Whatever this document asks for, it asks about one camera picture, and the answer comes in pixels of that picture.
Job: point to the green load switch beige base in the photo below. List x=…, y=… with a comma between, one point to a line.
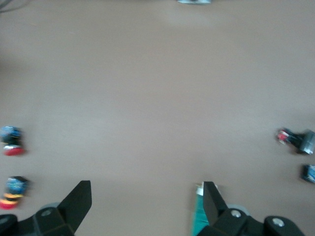
x=198, y=216

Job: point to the red mushroom push button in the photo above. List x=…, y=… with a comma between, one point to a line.
x=11, y=141

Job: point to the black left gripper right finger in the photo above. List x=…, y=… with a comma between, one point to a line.
x=216, y=216

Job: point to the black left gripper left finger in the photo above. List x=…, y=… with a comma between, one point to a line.
x=71, y=209

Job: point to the black switch red tip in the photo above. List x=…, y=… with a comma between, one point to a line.
x=295, y=141

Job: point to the red emergency button orange collar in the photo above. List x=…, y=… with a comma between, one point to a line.
x=13, y=194

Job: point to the green push button switch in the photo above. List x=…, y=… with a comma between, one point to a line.
x=309, y=173

